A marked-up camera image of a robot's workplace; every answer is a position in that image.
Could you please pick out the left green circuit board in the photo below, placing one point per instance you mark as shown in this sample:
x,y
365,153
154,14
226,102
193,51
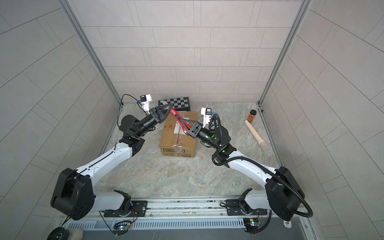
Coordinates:
x,y
122,226

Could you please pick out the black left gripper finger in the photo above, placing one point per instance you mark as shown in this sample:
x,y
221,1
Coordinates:
x,y
153,110
162,114

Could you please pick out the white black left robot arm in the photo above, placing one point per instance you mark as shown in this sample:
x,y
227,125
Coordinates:
x,y
74,193

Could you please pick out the black white chessboard case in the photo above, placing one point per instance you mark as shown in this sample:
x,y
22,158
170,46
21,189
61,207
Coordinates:
x,y
179,104

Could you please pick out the brown cardboard express box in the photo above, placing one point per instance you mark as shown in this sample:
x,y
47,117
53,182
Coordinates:
x,y
174,142

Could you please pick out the aluminium mounting rail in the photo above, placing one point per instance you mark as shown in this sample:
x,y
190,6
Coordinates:
x,y
199,206

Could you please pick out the black wheel roller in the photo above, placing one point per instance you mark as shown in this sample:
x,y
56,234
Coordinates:
x,y
59,233

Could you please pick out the green circuit board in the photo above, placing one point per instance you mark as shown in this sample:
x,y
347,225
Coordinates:
x,y
251,225
122,226

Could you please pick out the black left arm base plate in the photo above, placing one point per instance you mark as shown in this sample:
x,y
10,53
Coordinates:
x,y
128,210

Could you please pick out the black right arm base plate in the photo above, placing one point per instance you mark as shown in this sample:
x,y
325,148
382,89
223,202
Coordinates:
x,y
241,208

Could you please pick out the red utility knife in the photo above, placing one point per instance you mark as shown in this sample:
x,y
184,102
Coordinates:
x,y
179,119

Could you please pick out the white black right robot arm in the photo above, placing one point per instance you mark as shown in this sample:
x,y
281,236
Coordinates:
x,y
282,194

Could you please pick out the right green circuit board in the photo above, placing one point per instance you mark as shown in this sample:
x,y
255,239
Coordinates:
x,y
251,225

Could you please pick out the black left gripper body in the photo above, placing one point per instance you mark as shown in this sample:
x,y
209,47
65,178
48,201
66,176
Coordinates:
x,y
150,121

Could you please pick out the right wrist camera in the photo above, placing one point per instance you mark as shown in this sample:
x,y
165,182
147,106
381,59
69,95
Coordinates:
x,y
207,115

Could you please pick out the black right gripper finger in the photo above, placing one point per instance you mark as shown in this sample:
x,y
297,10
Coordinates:
x,y
189,124
190,132

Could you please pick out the wooden rolling pin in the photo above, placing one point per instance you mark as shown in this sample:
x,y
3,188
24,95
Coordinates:
x,y
261,142

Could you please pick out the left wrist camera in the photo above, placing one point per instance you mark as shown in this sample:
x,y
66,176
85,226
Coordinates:
x,y
145,102

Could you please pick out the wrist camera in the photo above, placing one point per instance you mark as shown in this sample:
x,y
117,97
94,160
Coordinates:
x,y
145,102
207,115

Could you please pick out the brown spice jar black lid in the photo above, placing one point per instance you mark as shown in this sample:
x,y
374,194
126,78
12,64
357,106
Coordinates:
x,y
251,116

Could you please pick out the white round sticker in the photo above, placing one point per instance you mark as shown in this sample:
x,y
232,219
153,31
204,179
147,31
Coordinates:
x,y
287,224

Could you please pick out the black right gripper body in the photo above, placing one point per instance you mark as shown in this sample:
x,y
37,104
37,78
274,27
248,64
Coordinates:
x,y
206,136

